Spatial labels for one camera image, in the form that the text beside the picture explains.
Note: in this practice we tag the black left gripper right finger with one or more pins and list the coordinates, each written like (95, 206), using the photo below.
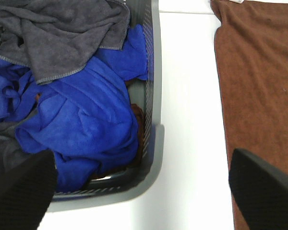
(260, 191)

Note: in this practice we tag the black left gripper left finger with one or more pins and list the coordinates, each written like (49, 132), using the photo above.
(26, 192)

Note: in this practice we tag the blue towel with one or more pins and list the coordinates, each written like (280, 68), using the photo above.
(85, 119)

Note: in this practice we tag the dark brown towel in basket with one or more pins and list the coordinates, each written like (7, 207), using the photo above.
(140, 117)

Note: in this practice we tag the grey towel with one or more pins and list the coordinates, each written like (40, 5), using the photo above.
(56, 38)

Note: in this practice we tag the grey perforated laundry basket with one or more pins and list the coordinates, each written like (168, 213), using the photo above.
(143, 92)

